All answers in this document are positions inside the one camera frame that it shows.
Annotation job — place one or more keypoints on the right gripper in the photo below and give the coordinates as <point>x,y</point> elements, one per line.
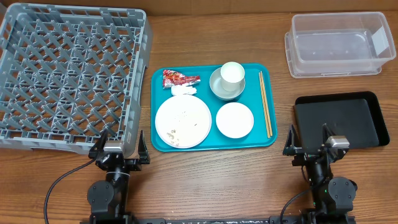
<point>311,156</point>

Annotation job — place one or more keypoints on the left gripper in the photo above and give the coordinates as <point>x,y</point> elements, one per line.
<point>137,164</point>

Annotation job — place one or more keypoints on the small pink bowl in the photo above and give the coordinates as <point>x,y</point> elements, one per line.
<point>234,120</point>

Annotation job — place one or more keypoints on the white napkin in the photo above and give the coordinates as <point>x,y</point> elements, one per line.
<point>183,90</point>

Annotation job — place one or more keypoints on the red snack wrapper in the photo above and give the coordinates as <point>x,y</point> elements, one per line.
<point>172,78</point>

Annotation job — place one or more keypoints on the cream cup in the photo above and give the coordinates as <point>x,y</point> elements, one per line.
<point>232,74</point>

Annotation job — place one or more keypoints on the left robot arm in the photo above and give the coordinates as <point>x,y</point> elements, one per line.
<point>108,197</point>

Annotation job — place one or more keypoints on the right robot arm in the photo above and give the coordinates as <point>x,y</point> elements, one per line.
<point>332,196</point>

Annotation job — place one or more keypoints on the right wooden chopstick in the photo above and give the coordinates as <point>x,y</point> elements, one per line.
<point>269,113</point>

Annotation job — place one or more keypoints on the wooden chopstick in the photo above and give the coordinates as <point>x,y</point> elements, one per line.
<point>269,113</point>
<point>265,106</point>

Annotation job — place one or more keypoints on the black tray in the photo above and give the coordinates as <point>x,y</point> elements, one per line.
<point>356,115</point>

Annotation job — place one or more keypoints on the large white plate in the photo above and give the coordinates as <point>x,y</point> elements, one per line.
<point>183,121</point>

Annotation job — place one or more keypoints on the left wooden chopstick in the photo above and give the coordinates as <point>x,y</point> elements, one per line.
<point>265,106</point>

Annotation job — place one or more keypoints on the teal serving tray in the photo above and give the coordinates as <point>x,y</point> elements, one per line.
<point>251,97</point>

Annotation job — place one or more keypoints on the grey dish rack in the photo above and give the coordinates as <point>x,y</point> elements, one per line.
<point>70,73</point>

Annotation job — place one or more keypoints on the clear plastic bin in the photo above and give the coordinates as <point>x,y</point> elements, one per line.
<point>338,44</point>

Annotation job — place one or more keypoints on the grey-green bowl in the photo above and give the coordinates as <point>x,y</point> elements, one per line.
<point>219,91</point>

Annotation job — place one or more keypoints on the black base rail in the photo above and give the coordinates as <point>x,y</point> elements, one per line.
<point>270,220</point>

